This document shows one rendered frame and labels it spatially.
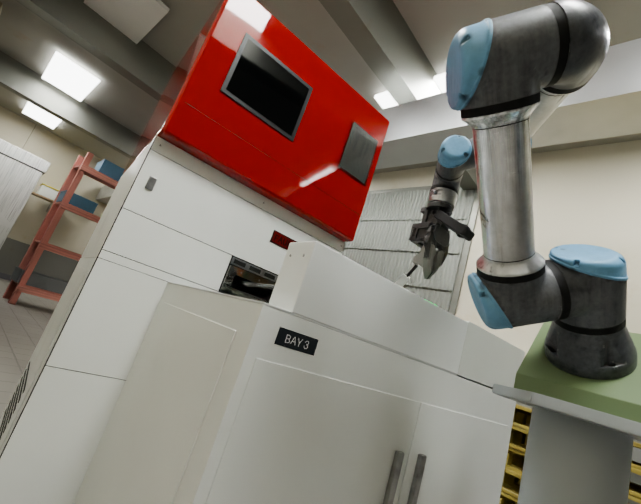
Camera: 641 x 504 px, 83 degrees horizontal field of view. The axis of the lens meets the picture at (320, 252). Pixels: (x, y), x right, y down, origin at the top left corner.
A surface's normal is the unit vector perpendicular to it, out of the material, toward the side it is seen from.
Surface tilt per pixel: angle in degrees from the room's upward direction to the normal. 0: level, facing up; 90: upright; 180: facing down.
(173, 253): 90
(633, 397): 45
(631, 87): 90
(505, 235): 135
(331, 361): 90
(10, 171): 90
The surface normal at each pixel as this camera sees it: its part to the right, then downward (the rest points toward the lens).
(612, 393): -0.23, -0.92
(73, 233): 0.70, 0.05
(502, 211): -0.52, 0.41
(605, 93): -0.64, -0.38
